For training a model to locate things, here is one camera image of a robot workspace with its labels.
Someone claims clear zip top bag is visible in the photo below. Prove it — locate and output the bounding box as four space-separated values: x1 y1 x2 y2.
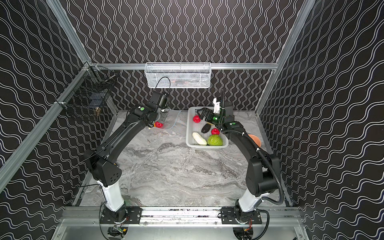
149 110 182 130

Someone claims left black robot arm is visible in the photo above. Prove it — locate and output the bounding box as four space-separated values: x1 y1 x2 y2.
85 91 170 213

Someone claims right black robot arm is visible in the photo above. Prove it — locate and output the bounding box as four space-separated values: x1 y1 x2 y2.
197 102 284 215

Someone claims black avocado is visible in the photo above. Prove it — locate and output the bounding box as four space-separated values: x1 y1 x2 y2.
201 123 212 134

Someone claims white plastic basket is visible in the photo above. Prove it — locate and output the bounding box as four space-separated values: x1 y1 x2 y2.
185 106 229 150

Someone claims green cabbage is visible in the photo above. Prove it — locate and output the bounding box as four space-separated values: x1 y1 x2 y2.
207 135 223 146

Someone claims white daikon radish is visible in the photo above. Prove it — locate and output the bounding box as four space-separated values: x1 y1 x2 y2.
192 132 208 146

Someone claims orange ceramic bowl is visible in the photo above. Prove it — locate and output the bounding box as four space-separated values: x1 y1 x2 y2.
249 135 262 147

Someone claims white mesh wall basket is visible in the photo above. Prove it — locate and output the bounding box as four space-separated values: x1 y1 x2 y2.
145 62 212 89

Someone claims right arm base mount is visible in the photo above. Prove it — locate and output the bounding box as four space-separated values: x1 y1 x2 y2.
218 206 262 225

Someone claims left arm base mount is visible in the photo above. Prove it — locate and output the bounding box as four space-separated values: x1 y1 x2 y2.
100 205 143 224

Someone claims aluminium front rail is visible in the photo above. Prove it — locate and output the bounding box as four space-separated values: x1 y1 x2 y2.
60 207 302 228

